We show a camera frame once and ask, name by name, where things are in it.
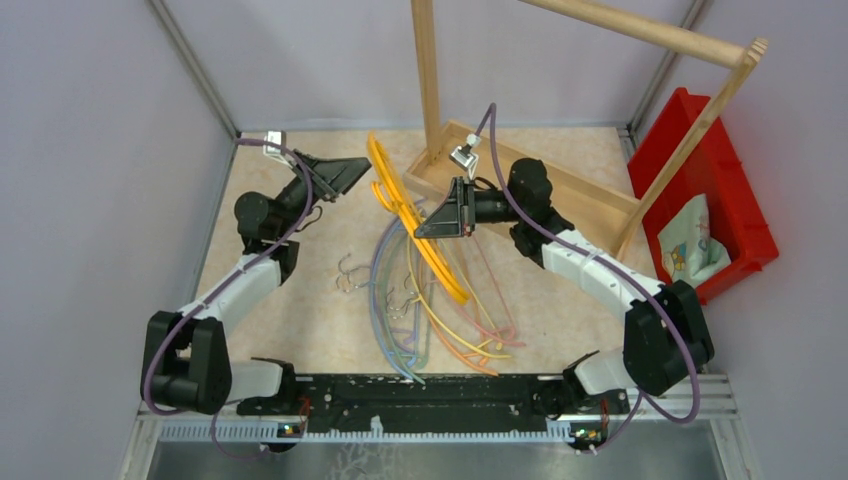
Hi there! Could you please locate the green hanger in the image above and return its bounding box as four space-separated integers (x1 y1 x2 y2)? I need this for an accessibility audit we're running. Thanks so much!
377 225 431 378

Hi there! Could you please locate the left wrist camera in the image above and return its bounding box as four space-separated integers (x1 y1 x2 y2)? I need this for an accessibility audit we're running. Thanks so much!
263 130 286 161

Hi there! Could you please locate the red plastic bin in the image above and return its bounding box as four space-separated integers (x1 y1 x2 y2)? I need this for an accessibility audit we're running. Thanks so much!
628 87 779 305

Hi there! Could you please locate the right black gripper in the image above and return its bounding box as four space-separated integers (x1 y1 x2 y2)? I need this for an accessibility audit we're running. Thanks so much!
414 177 524 239

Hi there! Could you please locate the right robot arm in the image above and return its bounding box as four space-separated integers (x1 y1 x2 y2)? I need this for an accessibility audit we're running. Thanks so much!
414 158 715 412

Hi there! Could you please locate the orange hanger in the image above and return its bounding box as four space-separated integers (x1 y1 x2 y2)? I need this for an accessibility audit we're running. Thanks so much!
418 297 499 377

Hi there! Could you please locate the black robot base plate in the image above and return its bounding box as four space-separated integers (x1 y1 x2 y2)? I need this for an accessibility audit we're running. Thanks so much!
236 374 631 434

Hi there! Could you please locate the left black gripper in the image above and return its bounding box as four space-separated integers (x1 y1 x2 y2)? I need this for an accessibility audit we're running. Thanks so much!
276 148 371 238

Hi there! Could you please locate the printed cloth in bin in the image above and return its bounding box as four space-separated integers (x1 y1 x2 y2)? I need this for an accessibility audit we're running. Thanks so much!
658 194 731 288

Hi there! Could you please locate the purple hanger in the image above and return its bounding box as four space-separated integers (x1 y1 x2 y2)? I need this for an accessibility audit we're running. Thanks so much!
367 217 425 385

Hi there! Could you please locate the pink hanger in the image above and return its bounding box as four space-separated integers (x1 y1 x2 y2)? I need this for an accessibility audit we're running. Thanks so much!
451 239 526 352

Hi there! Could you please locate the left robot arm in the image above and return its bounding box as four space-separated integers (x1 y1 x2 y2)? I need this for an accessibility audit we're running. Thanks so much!
140 154 371 415

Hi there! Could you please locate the light yellow hanger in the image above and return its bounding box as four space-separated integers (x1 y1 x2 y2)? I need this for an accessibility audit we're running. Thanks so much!
407 240 513 370

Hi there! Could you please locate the blue hanger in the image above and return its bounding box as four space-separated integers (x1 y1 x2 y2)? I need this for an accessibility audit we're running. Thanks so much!
367 218 424 385

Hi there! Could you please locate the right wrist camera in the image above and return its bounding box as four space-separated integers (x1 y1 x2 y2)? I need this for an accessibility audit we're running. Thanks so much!
449 133 481 179

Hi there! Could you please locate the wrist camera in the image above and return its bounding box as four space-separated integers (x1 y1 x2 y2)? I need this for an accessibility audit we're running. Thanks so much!
449 133 481 179
263 130 286 161

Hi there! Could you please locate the wooden hanger rack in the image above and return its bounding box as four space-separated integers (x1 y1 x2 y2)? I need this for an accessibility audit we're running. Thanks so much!
402 1 768 259

